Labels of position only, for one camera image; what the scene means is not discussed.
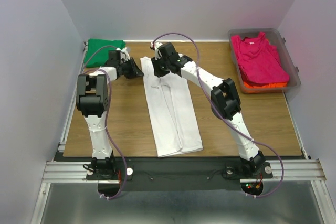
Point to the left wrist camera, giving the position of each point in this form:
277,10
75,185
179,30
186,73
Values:
125,56

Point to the orange t shirt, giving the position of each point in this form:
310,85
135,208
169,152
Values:
265,86

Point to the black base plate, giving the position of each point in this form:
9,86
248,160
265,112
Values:
164,174

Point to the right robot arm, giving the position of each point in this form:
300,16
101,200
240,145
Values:
222,95

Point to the clear plastic bin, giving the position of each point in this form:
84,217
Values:
274,38

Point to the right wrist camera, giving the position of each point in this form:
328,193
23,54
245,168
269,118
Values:
155,47

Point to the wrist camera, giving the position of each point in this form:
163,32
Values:
155,47
125,56

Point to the white t shirt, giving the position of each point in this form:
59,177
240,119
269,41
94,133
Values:
171,112

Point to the pink t shirt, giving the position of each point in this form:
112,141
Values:
258,60

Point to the aluminium rail frame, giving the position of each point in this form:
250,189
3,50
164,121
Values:
301,193

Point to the folded green t shirt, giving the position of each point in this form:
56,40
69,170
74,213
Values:
97,53

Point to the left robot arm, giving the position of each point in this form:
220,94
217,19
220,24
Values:
93,97

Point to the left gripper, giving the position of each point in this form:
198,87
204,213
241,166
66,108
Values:
135,72

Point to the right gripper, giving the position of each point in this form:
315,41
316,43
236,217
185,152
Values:
156,71

